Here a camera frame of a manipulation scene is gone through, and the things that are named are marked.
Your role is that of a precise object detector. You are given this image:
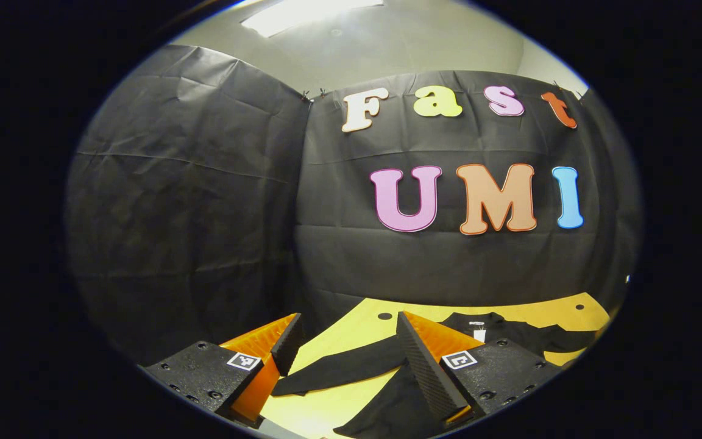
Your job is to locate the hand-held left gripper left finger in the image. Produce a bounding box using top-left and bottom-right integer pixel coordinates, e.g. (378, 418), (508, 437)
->
(144, 313), (305, 427)

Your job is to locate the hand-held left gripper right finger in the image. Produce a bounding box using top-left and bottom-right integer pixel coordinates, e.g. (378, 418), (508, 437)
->
(395, 311), (562, 427)

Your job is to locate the black button shirt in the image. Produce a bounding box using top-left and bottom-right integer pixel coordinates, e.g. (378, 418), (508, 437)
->
(272, 312), (598, 439)

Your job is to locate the black backdrop cloth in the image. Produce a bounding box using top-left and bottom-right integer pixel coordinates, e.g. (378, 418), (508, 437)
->
(65, 44), (641, 366)

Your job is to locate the ceiling light panel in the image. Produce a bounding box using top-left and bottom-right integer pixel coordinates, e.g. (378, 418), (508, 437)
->
(241, 0), (385, 37)

